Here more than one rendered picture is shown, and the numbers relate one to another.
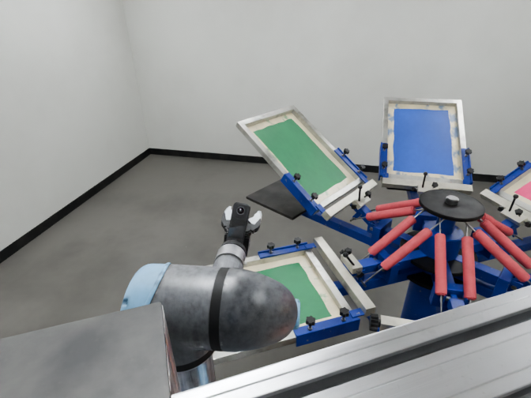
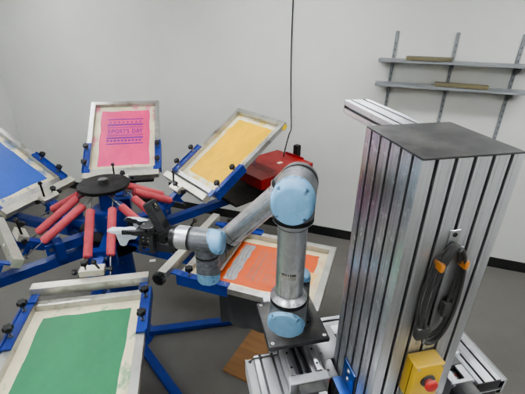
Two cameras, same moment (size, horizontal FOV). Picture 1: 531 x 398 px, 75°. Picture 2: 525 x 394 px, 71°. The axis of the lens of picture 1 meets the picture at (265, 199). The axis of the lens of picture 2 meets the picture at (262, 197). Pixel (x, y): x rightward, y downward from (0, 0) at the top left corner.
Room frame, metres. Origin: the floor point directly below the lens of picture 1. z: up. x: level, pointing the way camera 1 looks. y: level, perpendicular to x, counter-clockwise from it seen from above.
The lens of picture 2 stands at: (0.38, 1.03, 2.28)
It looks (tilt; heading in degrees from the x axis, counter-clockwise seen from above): 26 degrees down; 275
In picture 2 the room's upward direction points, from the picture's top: 1 degrees clockwise
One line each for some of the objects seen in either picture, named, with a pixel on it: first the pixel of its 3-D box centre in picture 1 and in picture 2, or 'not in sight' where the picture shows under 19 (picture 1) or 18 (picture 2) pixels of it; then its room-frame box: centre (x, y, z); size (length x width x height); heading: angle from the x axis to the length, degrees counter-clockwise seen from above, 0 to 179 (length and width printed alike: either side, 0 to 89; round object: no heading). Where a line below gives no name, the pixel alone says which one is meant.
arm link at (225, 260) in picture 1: (224, 280); (206, 241); (0.63, 0.10, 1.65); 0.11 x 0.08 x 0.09; 174
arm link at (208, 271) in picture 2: not in sight; (209, 263); (0.63, 0.08, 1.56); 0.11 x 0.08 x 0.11; 84
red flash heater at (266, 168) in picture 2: not in sight; (270, 168); (0.59, -2.00, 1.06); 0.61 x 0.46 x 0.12; 47
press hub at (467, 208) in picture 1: (424, 294); (119, 266); (1.56, -0.96, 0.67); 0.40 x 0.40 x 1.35
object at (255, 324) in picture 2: not in sight; (259, 313); (0.53, -0.53, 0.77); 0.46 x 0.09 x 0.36; 167
